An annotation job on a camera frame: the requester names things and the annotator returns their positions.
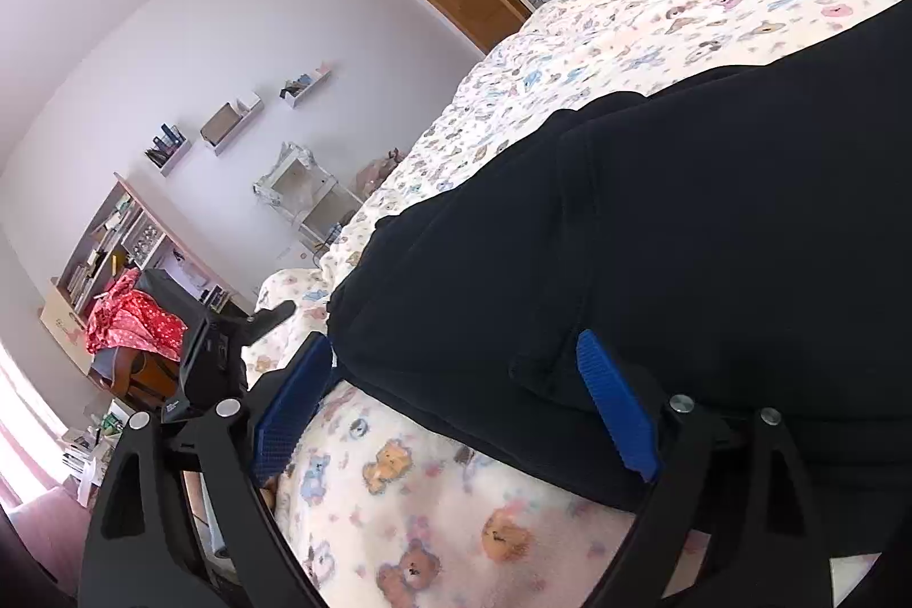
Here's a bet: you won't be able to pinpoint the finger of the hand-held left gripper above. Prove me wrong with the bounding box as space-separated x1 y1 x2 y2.
243 301 296 344

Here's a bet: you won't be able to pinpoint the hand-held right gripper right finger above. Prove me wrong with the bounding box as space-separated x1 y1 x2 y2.
573 329 834 608

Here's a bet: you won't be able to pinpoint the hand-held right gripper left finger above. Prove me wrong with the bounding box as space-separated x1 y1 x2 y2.
77 333 336 608

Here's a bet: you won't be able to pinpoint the black pants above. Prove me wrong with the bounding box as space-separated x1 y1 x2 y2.
324 0 912 559

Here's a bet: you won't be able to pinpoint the brown wooden chair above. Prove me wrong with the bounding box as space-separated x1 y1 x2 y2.
91 346 182 413

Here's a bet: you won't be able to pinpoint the black monitor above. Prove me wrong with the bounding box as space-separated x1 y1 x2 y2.
135 268 211 331

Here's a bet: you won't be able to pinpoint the red patterned cloth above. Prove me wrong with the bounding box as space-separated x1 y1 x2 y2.
85 267 188 361

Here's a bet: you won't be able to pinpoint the white ornate rack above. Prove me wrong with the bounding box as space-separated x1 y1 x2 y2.
251 141 364 253

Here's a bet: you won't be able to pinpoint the white small table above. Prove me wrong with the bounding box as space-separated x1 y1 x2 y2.
60 401 133 509

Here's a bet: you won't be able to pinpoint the beige cardboard box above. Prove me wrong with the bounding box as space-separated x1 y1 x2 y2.
39 284 97 376

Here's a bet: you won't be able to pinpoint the bed with bear-print quilt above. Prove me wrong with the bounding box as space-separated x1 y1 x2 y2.
253 0 912 608

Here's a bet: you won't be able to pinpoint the brown plush toy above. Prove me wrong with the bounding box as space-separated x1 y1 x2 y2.
356 146 406 190

